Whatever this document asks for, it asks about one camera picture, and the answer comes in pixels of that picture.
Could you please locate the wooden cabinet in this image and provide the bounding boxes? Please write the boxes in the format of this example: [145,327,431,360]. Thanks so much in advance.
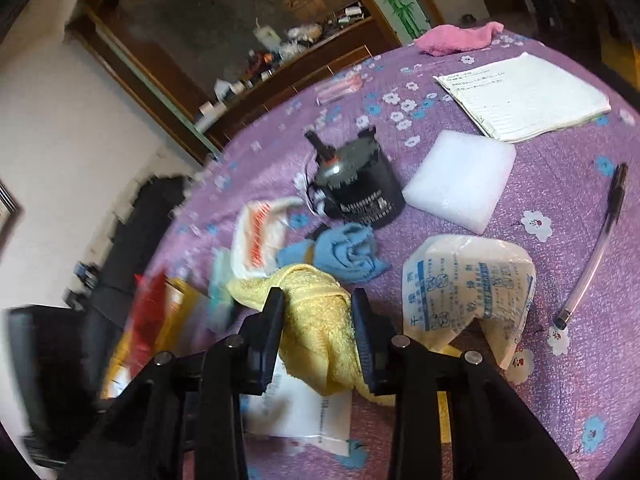
[64,0,442,162]

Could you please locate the white paper packet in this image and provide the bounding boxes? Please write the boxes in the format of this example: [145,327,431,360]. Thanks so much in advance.
[242,354,354,456]

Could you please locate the purple floral tablecloth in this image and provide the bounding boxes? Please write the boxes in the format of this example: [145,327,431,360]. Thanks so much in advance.
[145,30,640,480]

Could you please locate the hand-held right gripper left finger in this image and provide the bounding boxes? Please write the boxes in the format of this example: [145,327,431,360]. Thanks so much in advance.
[62,287,286,480]

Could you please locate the dark picture frame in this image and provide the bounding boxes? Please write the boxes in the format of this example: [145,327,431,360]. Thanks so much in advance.
[0,179,24,257]

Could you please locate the white plastic bag red print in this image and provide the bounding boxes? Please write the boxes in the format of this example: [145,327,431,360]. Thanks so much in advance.
[230,198,306,279]

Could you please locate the white foam pad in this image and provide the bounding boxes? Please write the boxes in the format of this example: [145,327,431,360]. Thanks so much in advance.
[401,129,518,236]

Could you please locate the white desiccant packet blue print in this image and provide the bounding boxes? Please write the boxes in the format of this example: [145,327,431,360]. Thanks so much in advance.
[401,233,538,372]

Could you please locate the black electric motor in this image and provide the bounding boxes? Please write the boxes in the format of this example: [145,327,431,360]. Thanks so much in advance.
[303,127,407,231]

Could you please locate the pink cloth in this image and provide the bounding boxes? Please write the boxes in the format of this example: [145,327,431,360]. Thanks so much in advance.
[414,20,506,57]

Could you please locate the clear pen black cap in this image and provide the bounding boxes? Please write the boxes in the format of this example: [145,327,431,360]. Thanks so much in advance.
[551,162,630,332]

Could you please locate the blue towel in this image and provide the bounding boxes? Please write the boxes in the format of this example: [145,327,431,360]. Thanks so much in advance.
[275,223,392,284]

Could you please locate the clutter on cabinet shelf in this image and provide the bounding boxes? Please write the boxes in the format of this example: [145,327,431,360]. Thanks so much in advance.
[192,1,377,132]

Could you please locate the white notepad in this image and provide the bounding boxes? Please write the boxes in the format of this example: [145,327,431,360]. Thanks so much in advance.
[432,51,613,144]

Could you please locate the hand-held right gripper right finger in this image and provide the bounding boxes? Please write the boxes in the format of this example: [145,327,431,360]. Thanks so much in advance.
[351,288,581,480]

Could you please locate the white foam box yellow tape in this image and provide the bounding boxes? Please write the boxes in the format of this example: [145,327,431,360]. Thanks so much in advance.
[100,277,216,403]

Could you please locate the black box-shaped object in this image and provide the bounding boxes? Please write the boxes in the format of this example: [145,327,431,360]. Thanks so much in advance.
[6,304,127,463]

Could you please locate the pink clear plastic case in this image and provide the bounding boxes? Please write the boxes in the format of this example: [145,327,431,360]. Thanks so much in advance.
[315,73,364,106]

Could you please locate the teal packet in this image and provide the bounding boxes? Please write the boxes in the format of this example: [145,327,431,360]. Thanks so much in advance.
[207,247,241,331]

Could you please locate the red packet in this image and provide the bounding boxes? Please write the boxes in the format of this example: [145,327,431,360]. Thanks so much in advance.
[127,270,169,356]

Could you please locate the yellow towel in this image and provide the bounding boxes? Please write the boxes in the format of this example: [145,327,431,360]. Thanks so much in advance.
[225,263,401,404]

